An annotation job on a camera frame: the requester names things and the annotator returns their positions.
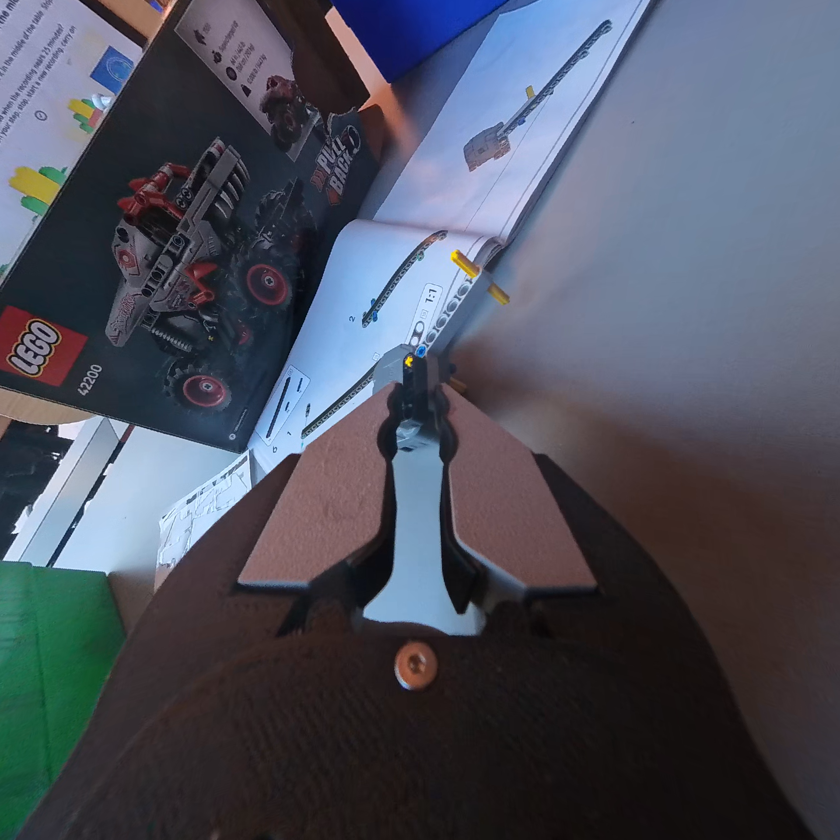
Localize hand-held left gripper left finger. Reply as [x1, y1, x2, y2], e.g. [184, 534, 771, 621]
[236, 385, 399, 603]

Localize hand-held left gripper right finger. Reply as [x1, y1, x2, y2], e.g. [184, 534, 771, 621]
[434, 386, 598, 610]

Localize grey lego assembly yellow axles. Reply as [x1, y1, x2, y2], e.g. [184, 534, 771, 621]
[374, 248, 511, 455]

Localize white lego sticker sheet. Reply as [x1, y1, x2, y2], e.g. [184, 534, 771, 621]
[156, 449, 254, 569]

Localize open lego instruction booklet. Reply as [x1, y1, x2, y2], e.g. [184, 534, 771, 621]
[252, 0, 657, 462]

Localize black lego set box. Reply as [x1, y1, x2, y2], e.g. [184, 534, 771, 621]
[0, 0, 386, 454]

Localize white panel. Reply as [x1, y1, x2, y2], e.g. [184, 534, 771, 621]
[3, 416, 132, 565]

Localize green plastic bin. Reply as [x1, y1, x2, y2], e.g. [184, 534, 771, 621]
[0, 561, 127, 818]

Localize blue plastic bin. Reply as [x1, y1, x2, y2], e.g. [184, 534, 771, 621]
[328, 0, 511, 84]

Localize white printed instruction sheet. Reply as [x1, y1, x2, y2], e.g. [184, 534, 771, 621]
[0, 0, 145, 271]

